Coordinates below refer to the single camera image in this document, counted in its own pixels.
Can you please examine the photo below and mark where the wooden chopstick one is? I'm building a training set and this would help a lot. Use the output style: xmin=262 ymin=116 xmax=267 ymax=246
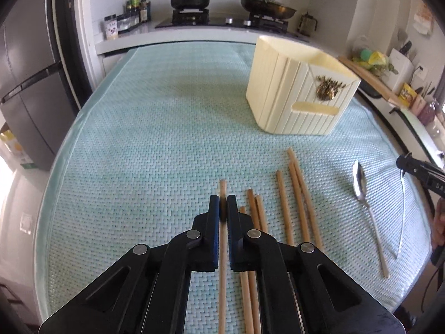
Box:
xmin=218 ymin=180 xmax=227 ymax=334

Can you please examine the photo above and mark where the wooden chopstick six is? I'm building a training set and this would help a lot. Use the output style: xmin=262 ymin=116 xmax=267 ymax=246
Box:
xmin=276 ymin=170 xmax=295 ymax=246

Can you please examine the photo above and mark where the wooden chopstick seven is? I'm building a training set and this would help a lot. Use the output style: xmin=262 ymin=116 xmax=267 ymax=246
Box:
xmin=289 ymin=162 xmax=311 ymax=242

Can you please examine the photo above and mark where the large steel spoon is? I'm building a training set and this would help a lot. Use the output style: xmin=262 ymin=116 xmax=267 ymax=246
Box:
xmin=352 ymin=161 xmax=390 ymax=278

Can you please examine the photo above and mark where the wooden chopstick eight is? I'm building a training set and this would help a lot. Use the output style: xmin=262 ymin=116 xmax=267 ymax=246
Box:
xmin=287 ymin=148 xmax=324 ymax=250

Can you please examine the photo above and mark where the wooden chopstick two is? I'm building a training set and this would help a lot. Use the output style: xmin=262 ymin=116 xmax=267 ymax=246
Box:
xmin=238 ymin=206 xmax=255 ymax=334

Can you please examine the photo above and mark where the wooden chopstick three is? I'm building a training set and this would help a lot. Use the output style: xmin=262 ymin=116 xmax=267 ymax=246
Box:
xmin=246 ymin=188 xmax=263 ymax=334

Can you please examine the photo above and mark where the wooden chopstick four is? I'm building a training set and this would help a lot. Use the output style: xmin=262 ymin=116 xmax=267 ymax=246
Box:
xmin=255 ymin=195 xmax=268 ymax=233

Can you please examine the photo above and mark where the small steel spoon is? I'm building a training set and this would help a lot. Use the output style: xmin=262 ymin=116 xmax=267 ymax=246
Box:
xmin=395 ymin=170 xmax=406 ymax=259

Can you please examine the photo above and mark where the person right hand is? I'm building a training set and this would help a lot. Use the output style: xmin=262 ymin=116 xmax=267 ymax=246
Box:
xmin=431 ymin=198 xmax=445 ymax=250

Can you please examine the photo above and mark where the green cutting board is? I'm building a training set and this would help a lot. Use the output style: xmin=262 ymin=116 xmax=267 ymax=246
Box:
xmin=389 ymin=107 xmax=444 ymax=169

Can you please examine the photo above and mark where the purple soap bottle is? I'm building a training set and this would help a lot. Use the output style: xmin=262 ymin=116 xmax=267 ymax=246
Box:
xmin=417 ymin=99 xmax=439 ymax=126

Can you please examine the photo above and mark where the yellow snack packet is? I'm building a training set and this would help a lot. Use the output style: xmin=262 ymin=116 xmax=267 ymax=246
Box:
xmin=398 ymin=83 xmax=417 ymax=108

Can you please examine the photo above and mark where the light blue woven table mat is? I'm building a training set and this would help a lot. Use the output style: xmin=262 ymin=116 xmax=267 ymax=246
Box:
xmin=35 ymin=42 xmax=431 ymax=333

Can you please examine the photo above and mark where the white knife block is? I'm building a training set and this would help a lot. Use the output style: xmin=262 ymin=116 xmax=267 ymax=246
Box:
xmin=381 ymin=48 xmax=414 ymax=95

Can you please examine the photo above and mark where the wooden cutting board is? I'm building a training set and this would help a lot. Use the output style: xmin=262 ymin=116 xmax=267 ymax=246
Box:
xmin=338 ymin=56 xmax=403 ymax=108

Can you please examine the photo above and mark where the yellow green cloth bag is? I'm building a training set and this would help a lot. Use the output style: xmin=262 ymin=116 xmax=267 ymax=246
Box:
xmin=352 ymin=48 xmax=399 ymax=78

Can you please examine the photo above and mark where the cream utensil holder box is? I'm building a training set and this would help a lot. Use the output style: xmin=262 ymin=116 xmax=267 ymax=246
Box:
xmin=246 ymin=35 xmax=360 ymax=136

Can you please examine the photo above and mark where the dark glass jug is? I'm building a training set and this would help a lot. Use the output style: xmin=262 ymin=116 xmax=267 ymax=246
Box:
xmin=297 ymin=12 xmax=318 ymax=37

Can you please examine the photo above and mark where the black gas cooktop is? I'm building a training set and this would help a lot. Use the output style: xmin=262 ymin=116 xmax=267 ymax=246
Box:
xmin=155 ymin=9 xmax=304 ymax=38

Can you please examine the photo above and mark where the grey double door refrigerator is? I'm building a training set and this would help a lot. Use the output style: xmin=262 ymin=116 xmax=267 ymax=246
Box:
xmin=1 ymin=0 xmax=92 ymax=170

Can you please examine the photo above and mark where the white spice jar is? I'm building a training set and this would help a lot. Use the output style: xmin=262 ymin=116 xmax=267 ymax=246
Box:
xmin=103 ymin=14 xmax=118 ymax=40

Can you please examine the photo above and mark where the yellow cardboard box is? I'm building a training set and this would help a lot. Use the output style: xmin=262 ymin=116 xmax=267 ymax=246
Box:
xmin=1 ymin=130 xmax=37 ymax=169

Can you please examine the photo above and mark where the black wok with glass lid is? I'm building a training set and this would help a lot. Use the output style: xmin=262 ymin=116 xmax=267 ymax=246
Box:
xmin=240 ymin=0 xmax=296 ymax=20

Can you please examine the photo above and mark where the sauce bottles group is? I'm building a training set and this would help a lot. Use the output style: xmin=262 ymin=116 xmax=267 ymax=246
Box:
xmin=125 ymin=0 xmax=152 ymax=23

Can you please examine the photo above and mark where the hanging wall calendar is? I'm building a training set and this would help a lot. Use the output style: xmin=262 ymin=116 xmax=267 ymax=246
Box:
xmin=412 ymin=2 xmax=434 ymax=36

